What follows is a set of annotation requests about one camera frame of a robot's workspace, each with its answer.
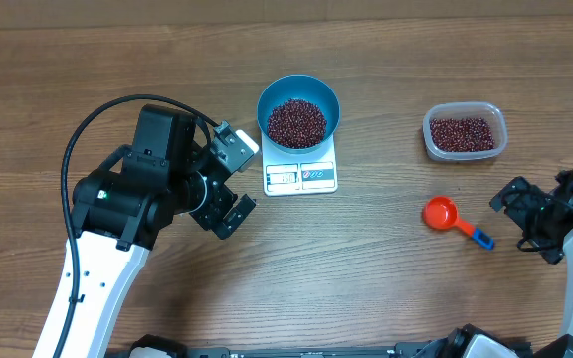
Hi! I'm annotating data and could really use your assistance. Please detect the blue metal bowl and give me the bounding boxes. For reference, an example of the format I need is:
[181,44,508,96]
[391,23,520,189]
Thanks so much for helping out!
[257,75,341,154]

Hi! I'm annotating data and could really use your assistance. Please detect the clear plastic container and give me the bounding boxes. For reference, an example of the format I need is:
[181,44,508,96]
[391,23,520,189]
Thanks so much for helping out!
[422,101,508,162]

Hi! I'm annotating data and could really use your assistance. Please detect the red beans in bowl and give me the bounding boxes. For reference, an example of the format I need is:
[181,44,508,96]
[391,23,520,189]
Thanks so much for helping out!
[267,98,327,149]

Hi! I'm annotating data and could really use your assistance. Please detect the white digital kitchen scale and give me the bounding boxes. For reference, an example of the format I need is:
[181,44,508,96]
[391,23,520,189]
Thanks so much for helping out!
[262,135,338,197]

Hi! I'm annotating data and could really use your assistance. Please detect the red measuring scoop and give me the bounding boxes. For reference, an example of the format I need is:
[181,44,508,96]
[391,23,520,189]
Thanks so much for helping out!
[422,196,495,251]

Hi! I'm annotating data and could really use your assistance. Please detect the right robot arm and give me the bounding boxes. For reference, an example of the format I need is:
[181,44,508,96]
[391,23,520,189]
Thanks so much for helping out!
[416,168,573,358]

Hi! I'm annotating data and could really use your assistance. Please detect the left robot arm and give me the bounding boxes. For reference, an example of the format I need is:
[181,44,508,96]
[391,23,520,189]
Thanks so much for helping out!
[34,104,260,357]

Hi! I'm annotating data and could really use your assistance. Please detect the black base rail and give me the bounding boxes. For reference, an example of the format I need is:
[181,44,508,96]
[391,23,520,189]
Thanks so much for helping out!
[106,335,450,358]

